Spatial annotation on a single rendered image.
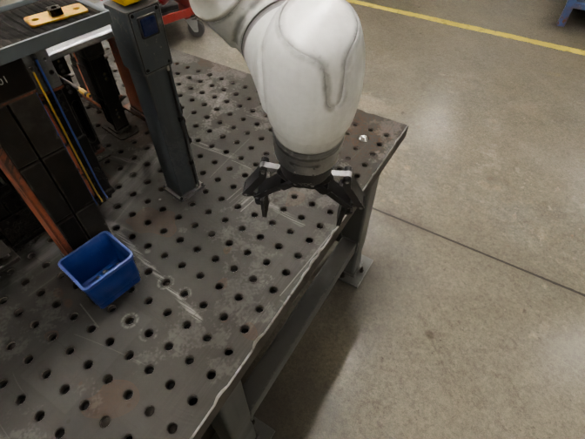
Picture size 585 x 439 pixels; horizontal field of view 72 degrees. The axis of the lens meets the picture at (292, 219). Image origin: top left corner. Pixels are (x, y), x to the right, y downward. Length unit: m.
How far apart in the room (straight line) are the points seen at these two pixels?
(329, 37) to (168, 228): 0.69
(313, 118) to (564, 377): 1.51
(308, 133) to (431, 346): 1.28
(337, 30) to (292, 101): 0.07
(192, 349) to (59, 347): 0.25
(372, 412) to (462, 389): 0.33
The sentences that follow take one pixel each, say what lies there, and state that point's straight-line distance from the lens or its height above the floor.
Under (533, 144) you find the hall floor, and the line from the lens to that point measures 2.64.
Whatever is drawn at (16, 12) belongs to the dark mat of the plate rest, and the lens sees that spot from 0.79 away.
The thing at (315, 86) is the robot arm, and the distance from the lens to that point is 0.38.
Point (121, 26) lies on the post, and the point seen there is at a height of 1.11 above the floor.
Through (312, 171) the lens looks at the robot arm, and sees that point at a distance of 0.51.
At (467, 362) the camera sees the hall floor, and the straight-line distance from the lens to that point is 1.63.
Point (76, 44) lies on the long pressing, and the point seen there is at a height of 1.00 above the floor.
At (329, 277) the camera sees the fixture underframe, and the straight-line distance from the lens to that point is 1.41.
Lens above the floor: 1.41
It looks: 49 degrees down
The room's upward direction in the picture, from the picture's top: straight up
